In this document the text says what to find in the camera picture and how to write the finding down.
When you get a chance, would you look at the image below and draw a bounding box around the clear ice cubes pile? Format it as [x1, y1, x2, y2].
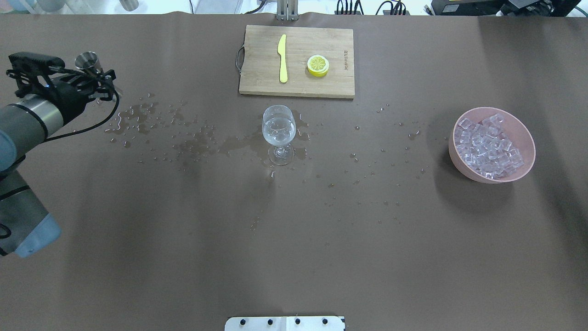
[454, 113, 525, 180]

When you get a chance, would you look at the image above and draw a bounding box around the clear wine glass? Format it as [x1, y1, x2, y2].
[262, 105, 296, 166]

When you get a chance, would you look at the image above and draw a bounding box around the bamboo cutting board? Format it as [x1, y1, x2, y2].
[239, 25, 356, 100]

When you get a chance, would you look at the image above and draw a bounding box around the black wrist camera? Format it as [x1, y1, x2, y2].
[8, 52, 65, 77]

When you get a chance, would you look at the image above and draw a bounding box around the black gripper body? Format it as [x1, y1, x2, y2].
[41, 69, 116, 121]

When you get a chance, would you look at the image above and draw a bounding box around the pink bowl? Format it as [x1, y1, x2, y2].
[448, 107, 536, 184]

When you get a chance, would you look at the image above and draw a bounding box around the yellow lemon slice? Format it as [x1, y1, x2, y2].
[306, 54, 330, 77]

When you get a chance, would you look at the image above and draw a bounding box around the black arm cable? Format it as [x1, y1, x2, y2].
[44, 69, 121, 142]

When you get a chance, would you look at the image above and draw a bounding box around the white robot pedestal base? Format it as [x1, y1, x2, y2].
[224, 315, 346, 331]

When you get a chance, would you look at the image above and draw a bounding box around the yellow plastic knife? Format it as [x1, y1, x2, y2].
[277, 34, 288, 84]

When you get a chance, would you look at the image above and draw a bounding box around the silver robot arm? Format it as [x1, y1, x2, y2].
[1, 69, 119, 258]

